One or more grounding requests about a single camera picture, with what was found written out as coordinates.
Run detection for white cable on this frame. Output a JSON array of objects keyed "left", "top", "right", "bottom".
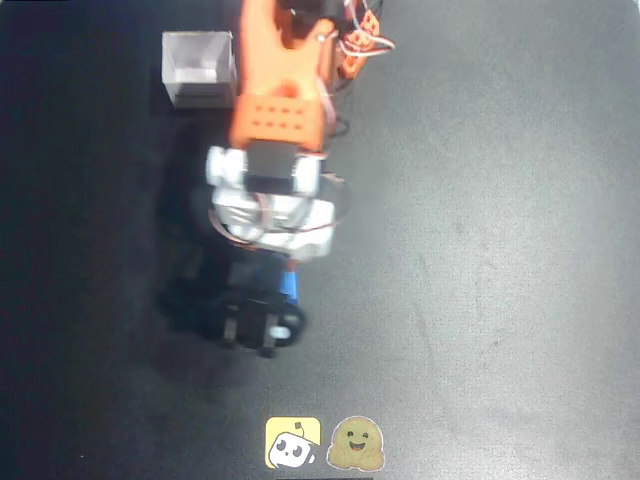
[{"left": 337, "top": 34, "right": 397, "bottom": 60}]

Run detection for smiling hugging face sticker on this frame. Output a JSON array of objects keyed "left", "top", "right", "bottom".
[{"left": 326, "top": 415, "right": 386, "bottom": 472}]

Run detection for yellow robot sticker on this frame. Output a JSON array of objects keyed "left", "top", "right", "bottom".
[{"left": 264, "top": 416, "right": 322, "bottom": 470}]

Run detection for blue cube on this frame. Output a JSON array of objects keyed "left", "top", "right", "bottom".
[{"left": 279, "top": 269, "right": 302, "bottom": 307}]

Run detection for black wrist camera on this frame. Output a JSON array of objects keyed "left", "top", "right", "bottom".
[{"left": 219, "top": 294, "right": 307, "bottom": 359}]

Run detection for white open cardboard box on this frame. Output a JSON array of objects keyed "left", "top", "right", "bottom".
[{"left": 160, "top": 30, "right": 238, "bottom": 110}]

